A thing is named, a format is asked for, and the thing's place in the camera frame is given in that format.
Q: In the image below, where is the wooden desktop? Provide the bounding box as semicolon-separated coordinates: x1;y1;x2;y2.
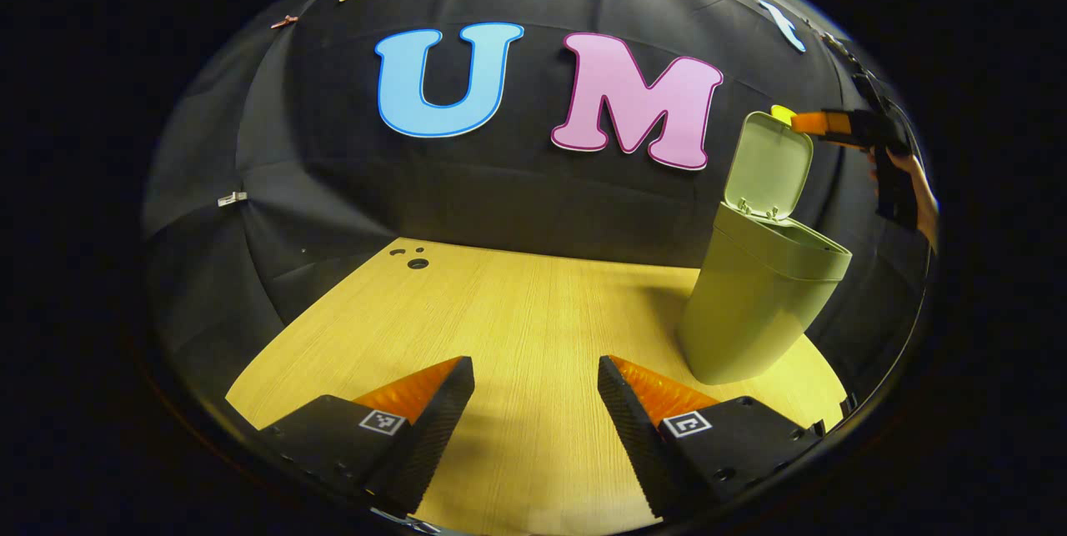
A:
225;238;849;535

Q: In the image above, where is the pale green desktop garbage bin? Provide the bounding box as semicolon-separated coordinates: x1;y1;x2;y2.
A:
675;111;853;387

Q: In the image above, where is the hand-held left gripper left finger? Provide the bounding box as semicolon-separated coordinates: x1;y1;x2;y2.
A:
257;355;477;518

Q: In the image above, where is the black backdrop cloth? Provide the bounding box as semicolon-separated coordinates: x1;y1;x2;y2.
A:
142;0;933;403

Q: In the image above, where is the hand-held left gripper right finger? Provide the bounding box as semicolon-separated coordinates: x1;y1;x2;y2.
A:
597;354;826;519

